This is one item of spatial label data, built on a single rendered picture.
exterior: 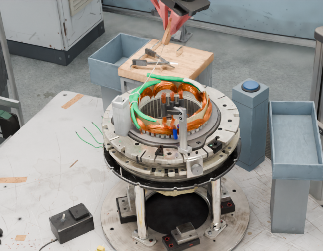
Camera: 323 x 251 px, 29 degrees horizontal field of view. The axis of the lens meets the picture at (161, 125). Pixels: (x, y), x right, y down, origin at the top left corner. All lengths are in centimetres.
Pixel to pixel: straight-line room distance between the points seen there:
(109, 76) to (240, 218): 54
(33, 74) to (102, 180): 216
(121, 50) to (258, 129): 50
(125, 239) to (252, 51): 255
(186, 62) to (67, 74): 216
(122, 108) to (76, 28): 259
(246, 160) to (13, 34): 252
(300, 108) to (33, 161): 80
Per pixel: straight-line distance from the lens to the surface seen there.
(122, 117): 138
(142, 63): 169
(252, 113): 167
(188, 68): 170
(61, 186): 179
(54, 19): 378
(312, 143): 151
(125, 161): 139
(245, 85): 167
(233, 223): 161
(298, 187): 152
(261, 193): 173
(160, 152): 134
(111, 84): 178
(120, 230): 160
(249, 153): 175
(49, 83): 377
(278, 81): 367
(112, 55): 189
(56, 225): 161
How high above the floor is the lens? 193
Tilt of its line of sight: 36 degrees down
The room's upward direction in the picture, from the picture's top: 3 degrees counter-clockwise
